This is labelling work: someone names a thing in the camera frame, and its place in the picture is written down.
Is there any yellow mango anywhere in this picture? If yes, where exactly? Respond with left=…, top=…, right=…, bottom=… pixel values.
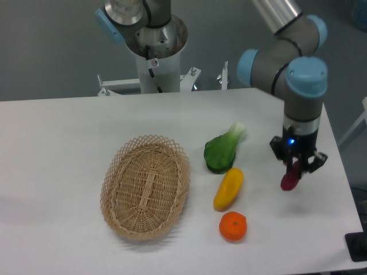
left=213, top=167, right=244, bottom=211

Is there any woven wicker basket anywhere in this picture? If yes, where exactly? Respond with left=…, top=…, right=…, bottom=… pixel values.
left=100, top=135, right=190, bottom=241

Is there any blue object top right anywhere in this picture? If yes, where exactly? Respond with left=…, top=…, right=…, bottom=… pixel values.
left=352, top=0, right=367, bottom=31

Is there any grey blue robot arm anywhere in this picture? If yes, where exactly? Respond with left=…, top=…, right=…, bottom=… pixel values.
left=95, top=1, right=328, bottom=191

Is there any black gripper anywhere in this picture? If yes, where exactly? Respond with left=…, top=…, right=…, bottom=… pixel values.
left=270, top=119, right=327, bottom=180

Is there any purple sweet potato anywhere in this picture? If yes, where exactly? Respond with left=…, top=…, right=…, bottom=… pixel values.
left=280, top=161, right=302, bottom=191

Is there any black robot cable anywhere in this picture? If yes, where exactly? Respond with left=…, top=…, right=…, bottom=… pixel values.
left=145, top=45, right=163, bottom=94

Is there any orange tangerine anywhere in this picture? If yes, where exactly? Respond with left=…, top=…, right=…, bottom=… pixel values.
left=219, top=211, right=247, bottom=242

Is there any white frame right edge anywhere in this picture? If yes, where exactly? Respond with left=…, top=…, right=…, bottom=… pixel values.
left=337, top=97, right=366, bottom=150

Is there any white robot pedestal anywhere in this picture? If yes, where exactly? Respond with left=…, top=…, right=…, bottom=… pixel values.
left=126, top=15, right=188, bottom=93

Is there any black device at edge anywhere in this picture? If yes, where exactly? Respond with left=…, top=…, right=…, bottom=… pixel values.
left=345, top=232, right=366, bottom=262

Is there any white metal base frame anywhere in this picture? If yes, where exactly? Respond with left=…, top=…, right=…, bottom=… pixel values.
left=97, top=61, right=230, bottom=96

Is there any green bok choy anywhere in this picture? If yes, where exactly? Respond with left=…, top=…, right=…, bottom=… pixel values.
left=204, top=122, right=246, bottom=174

